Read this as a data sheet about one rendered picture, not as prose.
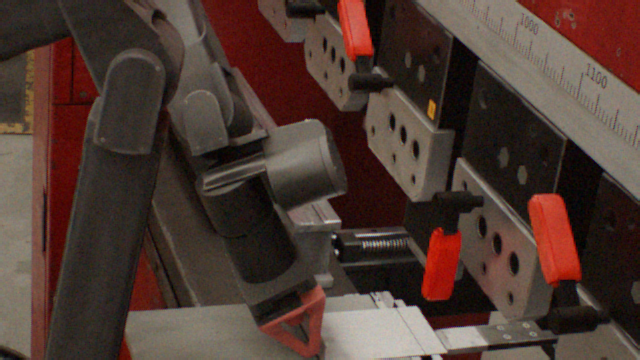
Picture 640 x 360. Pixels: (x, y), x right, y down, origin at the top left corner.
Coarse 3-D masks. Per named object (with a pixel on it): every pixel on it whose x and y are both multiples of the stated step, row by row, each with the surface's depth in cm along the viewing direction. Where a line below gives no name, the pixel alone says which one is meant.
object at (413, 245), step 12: (408, 204) 121; (420, 204) 118; (408, 216) 121; (420, 216) 118; (432, 216) 116; (408, 228) 121; (420, 228) 118; (432, 228) 116; (420, 240) 118; (420, 252) 121; (456, 276) 114
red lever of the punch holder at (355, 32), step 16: (352, 0) 116; (352, 16) 115; (352, 32) 115; (368, 32) 115; (352, 48) 114; (368, 48) 115; (368, 64) 114; (352, 80) 113; (368, 80) 113; (384, 80) 114
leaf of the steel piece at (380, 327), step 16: (304, 320) 122; (336, 320) 124; (352, 320) 125; (368, 320) 125; (384, 320) 125; (400, 320) 126; (336, 336) 122; (352, 336) 122; (368, 336) 122; (384, 336) 123; (400, 336) 123; (320, 352) 118; (336, 352) 119; (352, 352) 119; (368, 352) 120; (384, 352) 120; (400, 352) 120; (416, 352) 121
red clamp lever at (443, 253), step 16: (448, 192) 97; (464, 192) 97; (432, 208) 97; (448, 208) 96; (464, 208) 97; (448, 224) 97; (432, 240) 99; (448, 240) 98; (432, 256) 99; (448, 256) 98; (432, 272) 99; (448, 272) 99; (432, 288) 100; (448, 288) 100
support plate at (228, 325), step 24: (144, 312) 122; (168, 312) 122; (192, 312) 123; (216, 312) 123; (240, 312) 124; (144, 336) 118; (168, 336) 119; (192, 336) 119; (216, 336) 120; (240, 336) 120; (264, 336) 121
